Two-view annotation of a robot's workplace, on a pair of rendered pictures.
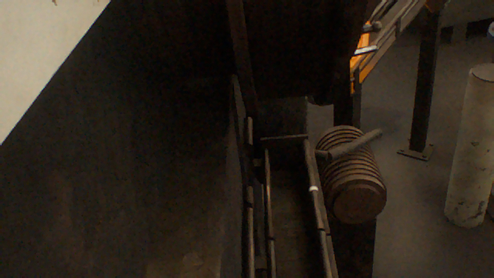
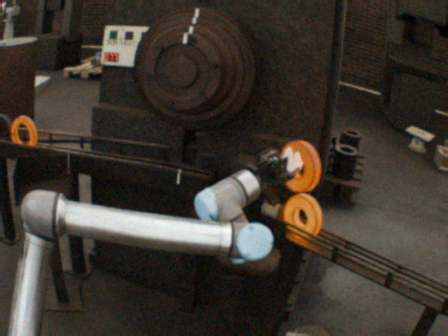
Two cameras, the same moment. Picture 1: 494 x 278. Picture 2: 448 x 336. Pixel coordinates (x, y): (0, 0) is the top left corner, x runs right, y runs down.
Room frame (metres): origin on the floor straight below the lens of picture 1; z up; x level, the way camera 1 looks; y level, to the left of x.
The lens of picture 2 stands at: (0.94, -1.71, 1.47)
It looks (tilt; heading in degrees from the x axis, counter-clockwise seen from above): 23 degrees down; 100
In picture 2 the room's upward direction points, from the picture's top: 7 degrees clockwise
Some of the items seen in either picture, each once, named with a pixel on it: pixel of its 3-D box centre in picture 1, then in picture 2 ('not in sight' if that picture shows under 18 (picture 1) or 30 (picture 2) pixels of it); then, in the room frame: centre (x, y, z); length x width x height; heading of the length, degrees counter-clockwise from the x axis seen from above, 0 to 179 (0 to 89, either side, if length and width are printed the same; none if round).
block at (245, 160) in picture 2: (276, 120); (242, 188); (0.72, -0.06, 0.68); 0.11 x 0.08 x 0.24; 86
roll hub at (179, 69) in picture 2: not in sight; (183, 70); (0.48, -0.15, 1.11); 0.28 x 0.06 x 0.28; 176
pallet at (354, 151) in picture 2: not in sight; (295, 142); (0.82, 1.89, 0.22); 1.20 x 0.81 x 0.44; 174
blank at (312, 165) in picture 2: not in sight; (300, 166); (0.92, -0.31, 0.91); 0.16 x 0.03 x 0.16; 140
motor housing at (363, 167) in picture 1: (346, 237); (242, 298); (0.80, -0.21, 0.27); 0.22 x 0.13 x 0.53; 176
